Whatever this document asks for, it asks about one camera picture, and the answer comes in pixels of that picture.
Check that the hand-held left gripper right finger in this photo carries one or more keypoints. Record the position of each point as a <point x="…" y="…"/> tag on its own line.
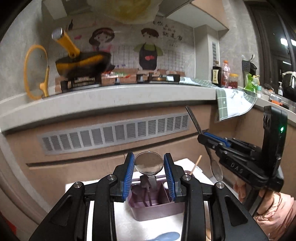
<point x="170" y="176"/>

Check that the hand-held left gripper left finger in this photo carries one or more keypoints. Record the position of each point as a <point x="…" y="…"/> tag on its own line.
<point x="129" y="176"/>

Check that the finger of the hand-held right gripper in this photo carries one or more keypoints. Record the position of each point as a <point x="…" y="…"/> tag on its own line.
<point x="217" y="138"/>
<point x="208" y="142"/>

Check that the black spatula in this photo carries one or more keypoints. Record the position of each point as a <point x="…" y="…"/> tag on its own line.
<point x="145" y="182"/>

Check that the translucent brown spoon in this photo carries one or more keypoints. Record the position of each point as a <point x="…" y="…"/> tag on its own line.
<point x="148" y="162"/>
<point x="217" y="171"/>

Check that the wooden chopstick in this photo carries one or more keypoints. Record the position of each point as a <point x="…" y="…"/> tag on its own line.
<point x="196" y="164"/>

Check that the purple utensil box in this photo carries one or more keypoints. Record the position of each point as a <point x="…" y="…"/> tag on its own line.
<point x="157" y="212"/>

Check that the person's right hand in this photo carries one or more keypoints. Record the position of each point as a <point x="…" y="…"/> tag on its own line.
<point x="239" y="190"/>

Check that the green checked towel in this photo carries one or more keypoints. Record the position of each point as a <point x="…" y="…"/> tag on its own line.
<point x="229" y="102"/>

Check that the long grey vent grille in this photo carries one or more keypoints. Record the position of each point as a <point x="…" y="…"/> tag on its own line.
<point x="115" y="132"/>

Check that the white textured tablecloth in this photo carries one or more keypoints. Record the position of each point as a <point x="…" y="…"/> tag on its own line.
<point x="124" y="224"/>

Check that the jar with yellow lid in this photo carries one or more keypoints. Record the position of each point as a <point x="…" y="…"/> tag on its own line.
<point x="233" y="82"/>

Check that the blue rice paddle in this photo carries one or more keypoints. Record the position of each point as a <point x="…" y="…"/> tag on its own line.
<point x="167" y="236"/>

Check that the dark sauce bottle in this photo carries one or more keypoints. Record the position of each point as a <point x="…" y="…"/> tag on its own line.
<point x="216" y="77"/>

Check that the small white bottle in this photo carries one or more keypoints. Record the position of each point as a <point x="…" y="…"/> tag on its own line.
<point x="259" y="92"/>

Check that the green plastic bag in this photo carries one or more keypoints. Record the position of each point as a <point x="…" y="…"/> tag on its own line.
<point x="251" y="83"/>

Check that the grey stone countertop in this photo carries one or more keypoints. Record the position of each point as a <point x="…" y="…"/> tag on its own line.
<point x="115" y="99"/>

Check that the black utensil holder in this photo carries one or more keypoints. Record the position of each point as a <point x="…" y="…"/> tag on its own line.
<point x="248" y="67"/>

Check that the soap dispenser bottle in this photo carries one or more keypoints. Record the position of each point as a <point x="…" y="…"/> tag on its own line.
<point x="280" y="90"/>

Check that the black kettle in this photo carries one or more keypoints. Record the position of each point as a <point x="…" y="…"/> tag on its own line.
<point x="290" y="83"/>

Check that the gas stove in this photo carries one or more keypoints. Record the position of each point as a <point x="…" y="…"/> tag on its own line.
<point x="87" y="84"/>

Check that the yellow-rimmed glass lid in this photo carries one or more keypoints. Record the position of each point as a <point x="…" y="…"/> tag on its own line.
<point x="45" y="85"/>

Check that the range hood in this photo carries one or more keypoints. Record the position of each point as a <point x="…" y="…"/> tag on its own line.
<point x="129" y="11"/>

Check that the narrow wall vent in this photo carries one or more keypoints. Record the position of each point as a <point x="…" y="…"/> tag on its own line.
<point x="214" y="51"/>

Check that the cartoon wall poster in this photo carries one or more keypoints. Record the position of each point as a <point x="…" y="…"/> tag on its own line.
<point x="148" y="55"/>

